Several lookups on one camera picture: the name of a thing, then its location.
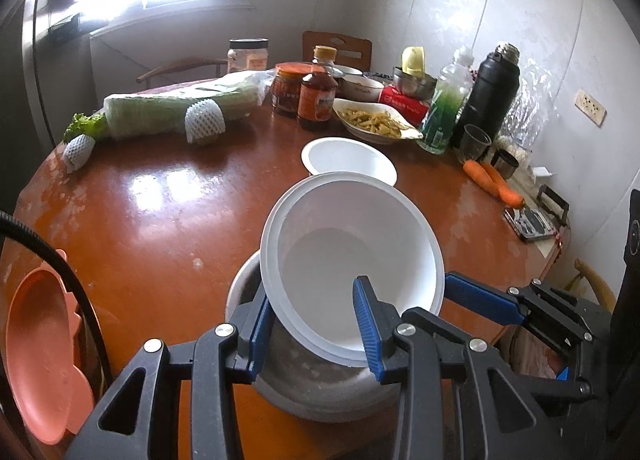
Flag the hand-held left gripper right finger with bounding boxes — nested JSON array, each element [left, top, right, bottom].
[[352, 276, 566, 460]]

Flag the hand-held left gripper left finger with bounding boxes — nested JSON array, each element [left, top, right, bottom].
[[62, 290, 273, 460]]

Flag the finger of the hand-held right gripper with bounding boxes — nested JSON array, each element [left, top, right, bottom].
[[510, 365, 596, 403], [444, 271, 596, 346]]

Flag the small steel bowl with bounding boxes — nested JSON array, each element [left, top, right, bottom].
[[225, 250, 401, 423]]

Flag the white paper noodle cup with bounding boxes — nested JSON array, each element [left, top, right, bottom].
[[301, 137, 398, 188], [260, 172, 446, 366]]

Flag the silver flat device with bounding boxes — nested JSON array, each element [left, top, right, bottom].
[[504, 207, 558, 242]]

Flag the light wooden chair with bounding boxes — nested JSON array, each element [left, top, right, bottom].
[[562, 257, 621, 313]]

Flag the small steel cup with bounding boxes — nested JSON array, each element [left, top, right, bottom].
[[490, 149, 518, 179]]

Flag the clear plastic cup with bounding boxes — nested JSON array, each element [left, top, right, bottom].
[[457, 124, 493, 163]]

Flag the plastic bottle with green liquid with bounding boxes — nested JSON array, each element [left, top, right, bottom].
[[417, 46, 475, 155]]

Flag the white plate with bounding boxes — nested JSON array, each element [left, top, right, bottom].
[[332, 98, 425, 145]]

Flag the clear plastic bag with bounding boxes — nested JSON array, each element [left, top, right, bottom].
[[500, 62, 556, 161]]

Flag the black thermos flask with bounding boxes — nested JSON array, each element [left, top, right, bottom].
[[450, 42, 521, 151]]

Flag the yellow stir-fried food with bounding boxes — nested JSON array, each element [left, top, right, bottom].
[[337, 107, 418, 139]]

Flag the red tissue box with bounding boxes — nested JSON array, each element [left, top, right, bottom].
[[377, 84, 433, 128]]

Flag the steel bowl holding yellow cup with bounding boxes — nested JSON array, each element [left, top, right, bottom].
[[392, 66, 437, 98]]

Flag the fruit in white foam net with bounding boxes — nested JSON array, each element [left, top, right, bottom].
[[184, 98, 226, 145], [62, 135, 97, 173]]

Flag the white ceramic bowl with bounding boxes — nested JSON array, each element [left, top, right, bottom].
[[340, 76, 385, 103]]

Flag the dark sauce bottle orange label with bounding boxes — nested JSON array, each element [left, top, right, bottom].
[[297, 72, 338, 131]]

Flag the sauce jar with red lid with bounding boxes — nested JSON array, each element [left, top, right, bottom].
[[271, 63, 313, 118]]

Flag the yellow plastic cup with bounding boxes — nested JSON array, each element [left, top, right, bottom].
[[401, 46, 427, 76]]

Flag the wrapped napa cabbage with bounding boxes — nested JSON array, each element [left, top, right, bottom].
[[103, 70, 268, 141]]

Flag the green lettuce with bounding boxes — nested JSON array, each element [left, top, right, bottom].
[[62, 112, 108, 143]]

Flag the white jar with black lid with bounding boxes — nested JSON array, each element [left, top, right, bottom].
[[227, 38, 270, 74]]

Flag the amber bottle with yellow cap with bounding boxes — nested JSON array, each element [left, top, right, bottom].
[[312, 46, 338, 75]]

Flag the grey refrigerator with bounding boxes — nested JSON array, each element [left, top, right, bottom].
[[20, 0, 96, 151]]

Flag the black cable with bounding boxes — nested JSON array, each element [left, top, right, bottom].
[[0, 210, 113, 391]]

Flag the wall power socket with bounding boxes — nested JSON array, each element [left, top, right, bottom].
[[574, 88, 608, 128]]

